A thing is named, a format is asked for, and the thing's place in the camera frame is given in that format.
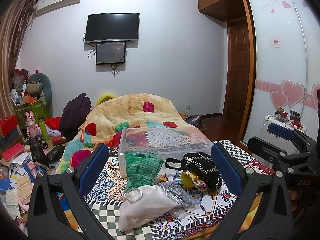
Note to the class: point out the colourful patchwork fleece blanket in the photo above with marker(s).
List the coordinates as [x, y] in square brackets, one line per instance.
[105, 122]

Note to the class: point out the floral yellow scrunchie cloth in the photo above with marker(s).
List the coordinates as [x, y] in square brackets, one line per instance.
[198, 182]

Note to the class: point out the yellow fluffy pillow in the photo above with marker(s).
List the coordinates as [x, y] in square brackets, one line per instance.
[105, 97]

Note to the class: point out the black plastic bag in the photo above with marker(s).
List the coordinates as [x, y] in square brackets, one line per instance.
[49, 159]

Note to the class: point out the red gift box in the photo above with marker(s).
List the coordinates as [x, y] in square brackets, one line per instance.
[7, 125]

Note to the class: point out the dark purple clothing pile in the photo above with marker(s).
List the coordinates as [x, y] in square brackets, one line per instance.
[74, 115]

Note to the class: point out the striped brown curtain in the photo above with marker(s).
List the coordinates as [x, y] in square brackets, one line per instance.
[13, 26]

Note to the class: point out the patterned bed cover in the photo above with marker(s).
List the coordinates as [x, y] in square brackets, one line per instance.
[106, 197]

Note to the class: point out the pink rabbit figure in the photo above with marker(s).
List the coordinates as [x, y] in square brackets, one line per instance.
[33, 129]

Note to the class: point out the small black wall monitor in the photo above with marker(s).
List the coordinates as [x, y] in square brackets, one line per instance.
[110, 53]

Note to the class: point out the yellow round plush toy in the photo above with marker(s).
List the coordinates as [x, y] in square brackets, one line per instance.
[186, 180]

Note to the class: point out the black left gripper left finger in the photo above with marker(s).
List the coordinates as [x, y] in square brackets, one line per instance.
[46, 218]

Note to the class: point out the black bag with chain pattern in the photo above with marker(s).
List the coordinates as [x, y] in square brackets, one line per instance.
[199, 164]

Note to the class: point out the clear plastic storage box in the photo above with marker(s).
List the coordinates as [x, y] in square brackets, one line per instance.
[165, 142]

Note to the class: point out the silver glitter pouch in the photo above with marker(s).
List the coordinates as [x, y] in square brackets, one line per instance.
[178, 195]

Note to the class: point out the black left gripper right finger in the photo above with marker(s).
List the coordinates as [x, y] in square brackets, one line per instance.
[273, 219]

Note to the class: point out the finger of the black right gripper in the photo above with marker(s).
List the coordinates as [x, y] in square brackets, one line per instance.
[287, 134]
[273, 154]

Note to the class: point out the large black wall television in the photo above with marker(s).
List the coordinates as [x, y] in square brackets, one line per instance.
[107, 27]

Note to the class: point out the red cylinder can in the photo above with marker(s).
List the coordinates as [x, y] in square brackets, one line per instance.
[58, 140]

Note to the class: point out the green storage box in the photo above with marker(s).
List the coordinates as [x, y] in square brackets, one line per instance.
[39, 112]

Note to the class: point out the white wardrobe sliding door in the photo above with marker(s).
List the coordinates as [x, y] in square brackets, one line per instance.
[287, 63]

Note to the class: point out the grey neck pillow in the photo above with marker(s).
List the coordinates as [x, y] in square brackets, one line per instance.
[39, 86]

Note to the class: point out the green bottle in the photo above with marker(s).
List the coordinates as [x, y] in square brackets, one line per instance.
[43, 129]

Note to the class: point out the brown wooden door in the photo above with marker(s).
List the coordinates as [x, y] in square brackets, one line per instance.
[238, 71]

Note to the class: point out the red cloth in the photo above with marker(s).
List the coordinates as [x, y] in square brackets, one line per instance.
[53, 123]

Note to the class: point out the green knitted glove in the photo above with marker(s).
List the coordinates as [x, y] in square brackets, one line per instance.
[141, 169]

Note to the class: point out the wall power socket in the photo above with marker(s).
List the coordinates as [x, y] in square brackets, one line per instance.
[187, 106]

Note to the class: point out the white drawstring pouch with ring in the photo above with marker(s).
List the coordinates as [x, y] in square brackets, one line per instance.
[142, 205]

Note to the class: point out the dark bag on floor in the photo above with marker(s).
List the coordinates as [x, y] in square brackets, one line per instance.
[195, 120]

